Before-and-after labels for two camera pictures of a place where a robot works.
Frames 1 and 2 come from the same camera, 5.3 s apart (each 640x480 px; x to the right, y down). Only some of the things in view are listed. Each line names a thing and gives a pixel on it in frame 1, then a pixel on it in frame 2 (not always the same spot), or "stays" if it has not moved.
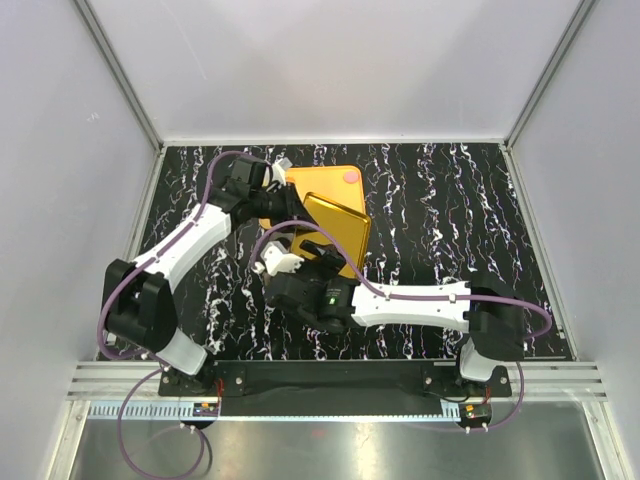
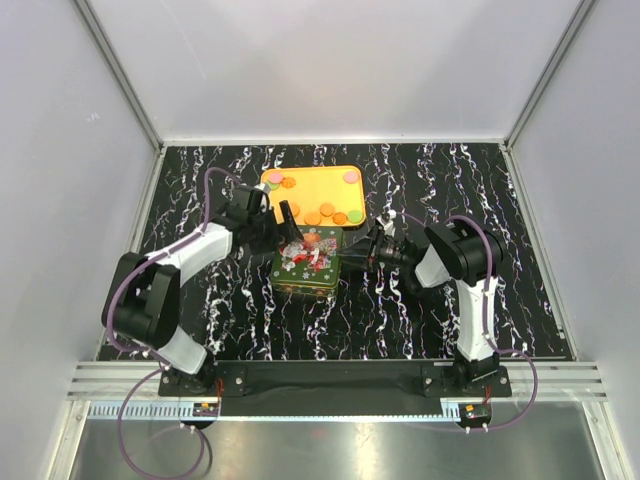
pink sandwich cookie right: (351, 177) stays
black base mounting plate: (333, 388) stays
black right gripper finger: (333, 261) -> (359, 249)
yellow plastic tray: (344, 185) stays
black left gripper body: (279, 206) -> (266, 234)
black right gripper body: (310, 273) -> (387, 252)
